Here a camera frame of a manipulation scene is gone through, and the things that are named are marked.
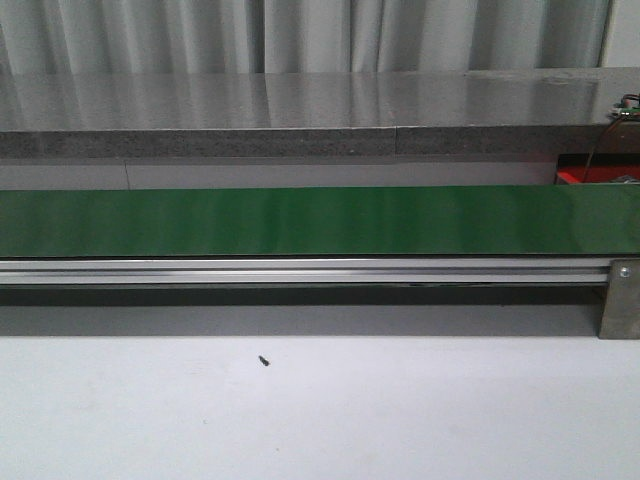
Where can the green conveyor belt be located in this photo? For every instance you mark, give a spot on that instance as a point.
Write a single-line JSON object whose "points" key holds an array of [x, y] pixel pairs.
{"points": [[509, 220]]}

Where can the grey stone counter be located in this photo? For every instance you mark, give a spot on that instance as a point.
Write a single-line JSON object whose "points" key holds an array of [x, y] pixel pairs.
{"points": [[541, 111]]}

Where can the red bin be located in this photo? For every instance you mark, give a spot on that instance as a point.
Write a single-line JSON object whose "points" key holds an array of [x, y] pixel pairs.
{"points": [[603, 168]]}

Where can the green circuit board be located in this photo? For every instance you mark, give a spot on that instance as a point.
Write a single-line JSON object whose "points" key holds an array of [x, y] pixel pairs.
{"points": [[627, 109]]}

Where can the grey curtain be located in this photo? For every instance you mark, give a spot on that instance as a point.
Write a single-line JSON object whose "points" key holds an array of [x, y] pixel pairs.
{"points": [[73, 37]]}

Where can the aluminium conveyor side rail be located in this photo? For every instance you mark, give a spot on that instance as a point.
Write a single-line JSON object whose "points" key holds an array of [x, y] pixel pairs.
{"points": [[306, 271]]}

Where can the metal conveyor support bracket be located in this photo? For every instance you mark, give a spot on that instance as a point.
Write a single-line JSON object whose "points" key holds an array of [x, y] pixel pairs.
{"points": [[620, 319]]}

